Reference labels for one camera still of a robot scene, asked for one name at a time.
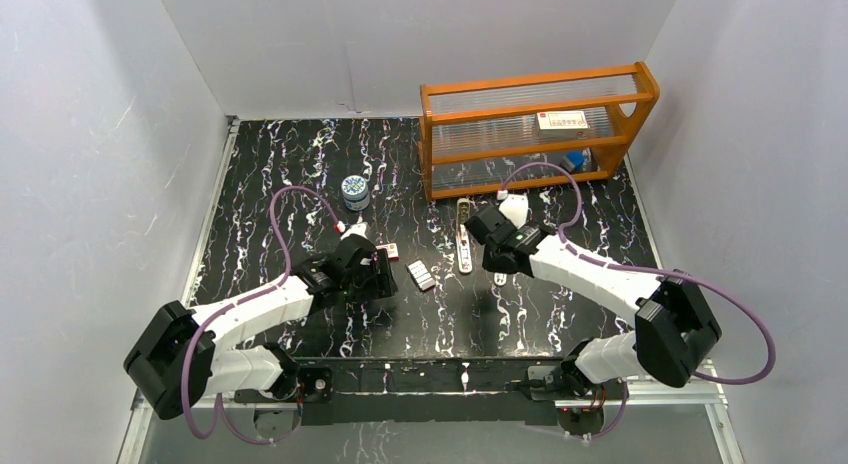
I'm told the red white staple box sleeve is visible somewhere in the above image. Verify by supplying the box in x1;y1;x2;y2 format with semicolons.
377;243;399;261

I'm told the white metal stapler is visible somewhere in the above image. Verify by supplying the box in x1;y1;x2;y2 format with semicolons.
456;198;473;275

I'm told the cardboard staple tray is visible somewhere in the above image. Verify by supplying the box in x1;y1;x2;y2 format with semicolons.
406;260;436;292

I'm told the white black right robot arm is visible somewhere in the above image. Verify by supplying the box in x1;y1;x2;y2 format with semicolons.
463;206;721;398

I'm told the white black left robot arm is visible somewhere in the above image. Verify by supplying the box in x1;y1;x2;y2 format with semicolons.
123;233;398;420

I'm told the blue grey stapler remover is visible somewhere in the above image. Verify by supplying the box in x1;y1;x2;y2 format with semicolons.
560;151;590;174

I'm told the blue white round jar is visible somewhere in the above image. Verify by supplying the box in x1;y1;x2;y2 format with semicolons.
341;175;370;212

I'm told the orange wooden shelf rack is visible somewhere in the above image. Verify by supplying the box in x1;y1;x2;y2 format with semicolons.
419;62;661;200

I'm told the white red box on shelf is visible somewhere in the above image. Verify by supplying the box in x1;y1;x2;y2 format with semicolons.
535;110;591;140

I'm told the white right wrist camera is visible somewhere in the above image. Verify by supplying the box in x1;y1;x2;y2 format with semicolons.
496;190;529;228

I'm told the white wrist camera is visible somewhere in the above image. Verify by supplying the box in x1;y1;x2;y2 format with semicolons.
339;222;372;246
496;190;529;228

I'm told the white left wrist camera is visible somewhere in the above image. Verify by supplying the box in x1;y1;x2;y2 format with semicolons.
339;222;372;246

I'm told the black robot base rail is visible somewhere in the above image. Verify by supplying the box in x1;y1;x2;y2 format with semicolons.
235;358;631;428

